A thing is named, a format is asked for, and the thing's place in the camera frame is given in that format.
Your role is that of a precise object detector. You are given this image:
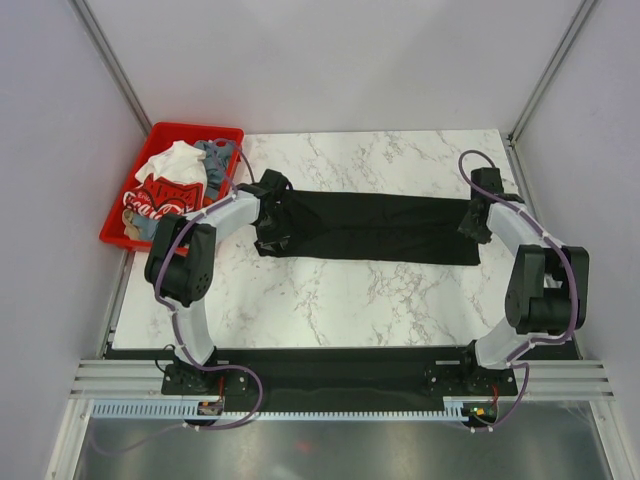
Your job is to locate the red plastic bin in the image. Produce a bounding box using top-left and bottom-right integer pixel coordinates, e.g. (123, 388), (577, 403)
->
(99, 122), (244, 251)

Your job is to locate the grey-blue t-shirt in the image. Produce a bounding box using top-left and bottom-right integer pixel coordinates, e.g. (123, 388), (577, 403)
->
(194, 140), (234, 201)

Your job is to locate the black t-shirt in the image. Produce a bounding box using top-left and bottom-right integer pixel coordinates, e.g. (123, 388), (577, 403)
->
(261, 190), (480, 266)

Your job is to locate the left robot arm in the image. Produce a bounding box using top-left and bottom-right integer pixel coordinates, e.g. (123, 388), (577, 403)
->
(144, 169), (291, 393)

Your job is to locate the beige garment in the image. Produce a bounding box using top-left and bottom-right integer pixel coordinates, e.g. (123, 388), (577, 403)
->
(122, 209), (147, 241)

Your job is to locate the white slotted cable duct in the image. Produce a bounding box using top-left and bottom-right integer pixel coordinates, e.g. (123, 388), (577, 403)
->
(89, 397), (516, 422)

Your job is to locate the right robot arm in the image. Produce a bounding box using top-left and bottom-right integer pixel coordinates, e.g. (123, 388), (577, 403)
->
(457, 167), (590, 394)

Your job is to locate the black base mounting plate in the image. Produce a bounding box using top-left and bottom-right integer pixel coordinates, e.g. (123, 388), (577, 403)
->
(161, 347), (517, 414)

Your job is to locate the right aluminium frame post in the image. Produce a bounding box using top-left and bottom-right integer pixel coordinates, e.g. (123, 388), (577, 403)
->
(504, 0), (600, 148)

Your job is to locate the aluminium frame post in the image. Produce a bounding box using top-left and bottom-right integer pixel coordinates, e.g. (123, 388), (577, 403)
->
(69, 0), (152, 136)
(504, 0), (600, 148)

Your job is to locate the white t-shirt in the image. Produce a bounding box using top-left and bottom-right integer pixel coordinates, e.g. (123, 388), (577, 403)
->
(134, 140), (207, 185)

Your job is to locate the red coca-cola t-shirt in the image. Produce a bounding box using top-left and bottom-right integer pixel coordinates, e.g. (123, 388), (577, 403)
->
(123, 176), (205, 220)

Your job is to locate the left aluminium frame post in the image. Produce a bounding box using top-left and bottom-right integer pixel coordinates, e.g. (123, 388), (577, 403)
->
(69, 0), (152, 136)

